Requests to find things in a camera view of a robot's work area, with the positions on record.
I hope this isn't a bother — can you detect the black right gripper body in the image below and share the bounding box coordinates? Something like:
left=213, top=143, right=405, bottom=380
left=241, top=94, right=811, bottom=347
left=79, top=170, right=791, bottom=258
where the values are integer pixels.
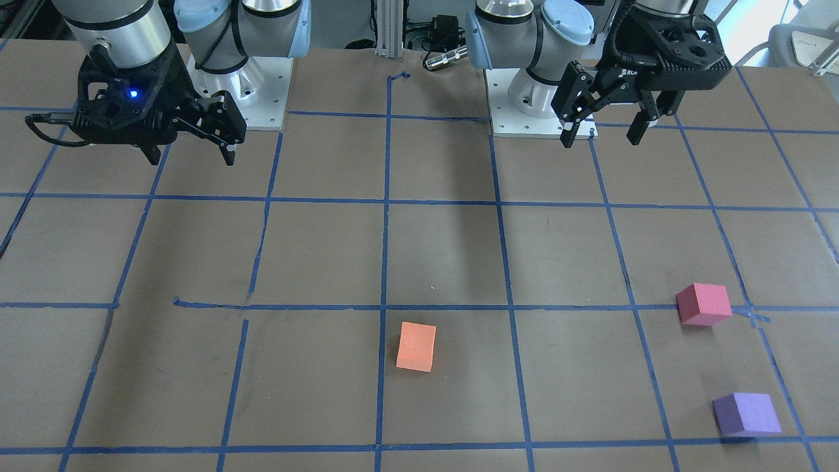
left=69, top=40, right=199, bottom=165

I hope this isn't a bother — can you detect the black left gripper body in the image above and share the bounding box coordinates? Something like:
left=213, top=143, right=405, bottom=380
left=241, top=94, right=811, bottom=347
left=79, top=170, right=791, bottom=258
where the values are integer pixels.
left=606, top=5, right=732, bottom=99

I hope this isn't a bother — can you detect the pink foam cube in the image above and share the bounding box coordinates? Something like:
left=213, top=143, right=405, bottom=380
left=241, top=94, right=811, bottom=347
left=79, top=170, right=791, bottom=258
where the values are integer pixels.
left=675, top=283, right=732, bottom=326

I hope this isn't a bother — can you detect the orange foam cube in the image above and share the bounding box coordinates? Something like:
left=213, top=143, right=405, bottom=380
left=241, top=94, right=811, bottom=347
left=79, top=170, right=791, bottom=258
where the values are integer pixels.
left=396, top=321, right=437, bottom=372

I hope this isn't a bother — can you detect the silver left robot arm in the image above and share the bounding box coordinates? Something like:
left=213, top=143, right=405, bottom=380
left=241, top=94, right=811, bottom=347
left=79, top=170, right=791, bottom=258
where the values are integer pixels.
left=465, top=1, right=732, bottom=148

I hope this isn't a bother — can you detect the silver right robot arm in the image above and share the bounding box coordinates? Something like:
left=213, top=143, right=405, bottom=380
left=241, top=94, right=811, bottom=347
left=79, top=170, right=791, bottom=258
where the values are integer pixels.
left=26, top=1, right=311, bottom=165

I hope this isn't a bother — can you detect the black power adapter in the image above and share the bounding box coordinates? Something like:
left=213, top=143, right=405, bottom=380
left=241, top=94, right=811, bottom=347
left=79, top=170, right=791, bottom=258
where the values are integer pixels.
left=417, top=14, right=462, bottom=52

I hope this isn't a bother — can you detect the silver metal cylinder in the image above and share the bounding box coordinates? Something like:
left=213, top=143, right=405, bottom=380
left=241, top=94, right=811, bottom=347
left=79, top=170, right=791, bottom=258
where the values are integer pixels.
left=422, top=45, right=469, bottom=72

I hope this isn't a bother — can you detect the purple foam cube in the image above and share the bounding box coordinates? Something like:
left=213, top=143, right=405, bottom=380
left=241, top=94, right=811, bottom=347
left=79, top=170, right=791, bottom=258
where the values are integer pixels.
left=711, top=392, right=783, bottom=437

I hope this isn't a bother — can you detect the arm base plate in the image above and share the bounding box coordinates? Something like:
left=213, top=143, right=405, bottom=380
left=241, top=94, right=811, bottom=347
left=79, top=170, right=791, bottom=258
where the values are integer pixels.
left=485, top=68, right=564, bottom=138
left=187, top=56, right=296, bottom=131

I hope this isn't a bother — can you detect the aluminium frame post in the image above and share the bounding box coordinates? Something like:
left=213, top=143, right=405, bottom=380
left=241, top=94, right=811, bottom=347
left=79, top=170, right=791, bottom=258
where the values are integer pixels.
left=372, top=0, right=406, bottom=62

